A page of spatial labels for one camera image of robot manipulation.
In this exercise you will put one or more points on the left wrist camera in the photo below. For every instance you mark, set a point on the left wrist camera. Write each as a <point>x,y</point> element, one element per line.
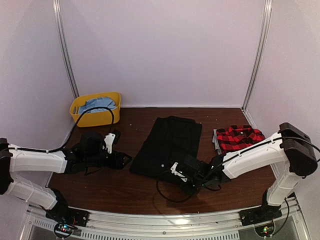
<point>93,142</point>

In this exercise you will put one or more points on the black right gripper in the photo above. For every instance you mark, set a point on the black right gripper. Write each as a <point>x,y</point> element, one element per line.
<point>188,190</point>

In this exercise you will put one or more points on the black long sleeve shirt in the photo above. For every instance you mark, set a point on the black long sleeve shirt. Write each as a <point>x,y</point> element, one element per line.
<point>169,141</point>

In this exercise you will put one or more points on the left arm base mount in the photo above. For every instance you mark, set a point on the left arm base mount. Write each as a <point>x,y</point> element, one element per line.
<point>63,214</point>

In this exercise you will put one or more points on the light blue shirt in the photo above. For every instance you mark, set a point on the light blue shirt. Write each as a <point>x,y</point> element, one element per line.
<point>97,104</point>

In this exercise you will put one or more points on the aluminium corner post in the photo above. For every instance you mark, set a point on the aluminium corner post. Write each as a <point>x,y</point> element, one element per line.
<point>64,48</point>
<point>264,32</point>

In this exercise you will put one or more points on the yellow plastic basket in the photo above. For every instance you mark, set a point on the yellow plastic basket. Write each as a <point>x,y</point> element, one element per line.
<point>85,120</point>

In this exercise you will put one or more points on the left circuit board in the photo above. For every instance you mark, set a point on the left circuit board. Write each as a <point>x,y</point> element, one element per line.
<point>62,230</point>

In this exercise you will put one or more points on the aluminium right corner post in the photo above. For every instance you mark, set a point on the aluminium right corner post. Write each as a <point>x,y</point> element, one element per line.
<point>264,32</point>

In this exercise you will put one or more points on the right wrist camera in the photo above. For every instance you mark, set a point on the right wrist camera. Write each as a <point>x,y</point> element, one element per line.
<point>186,169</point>

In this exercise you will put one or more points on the grey folded shirt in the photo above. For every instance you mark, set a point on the grey folded shirt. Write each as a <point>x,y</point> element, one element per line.
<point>216,142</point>

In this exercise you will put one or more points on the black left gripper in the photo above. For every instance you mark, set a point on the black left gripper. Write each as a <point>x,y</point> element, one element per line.
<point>118,157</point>

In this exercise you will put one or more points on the aluminium left corner post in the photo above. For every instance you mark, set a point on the aluminium left corner post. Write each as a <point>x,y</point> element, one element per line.
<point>64,48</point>

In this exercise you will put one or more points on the circuit board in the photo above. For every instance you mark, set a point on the circuit board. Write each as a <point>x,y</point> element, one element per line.
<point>265,231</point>
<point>62,230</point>

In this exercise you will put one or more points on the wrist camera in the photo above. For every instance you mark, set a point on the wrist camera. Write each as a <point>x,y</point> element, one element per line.
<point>186,169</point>
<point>93,142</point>

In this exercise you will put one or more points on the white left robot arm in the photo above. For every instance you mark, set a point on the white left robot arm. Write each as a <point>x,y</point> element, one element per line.
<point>15,159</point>

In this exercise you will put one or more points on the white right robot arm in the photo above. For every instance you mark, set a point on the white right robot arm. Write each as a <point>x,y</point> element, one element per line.
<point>289,145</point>

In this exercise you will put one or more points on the red black plaid shirt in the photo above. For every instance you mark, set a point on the red black plaid shirt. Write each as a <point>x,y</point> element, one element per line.
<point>237,137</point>

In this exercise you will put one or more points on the right circuit board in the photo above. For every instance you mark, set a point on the right circuit board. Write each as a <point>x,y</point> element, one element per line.
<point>265,231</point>

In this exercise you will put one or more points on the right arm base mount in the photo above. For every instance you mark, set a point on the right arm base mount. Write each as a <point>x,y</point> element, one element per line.
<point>263,213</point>

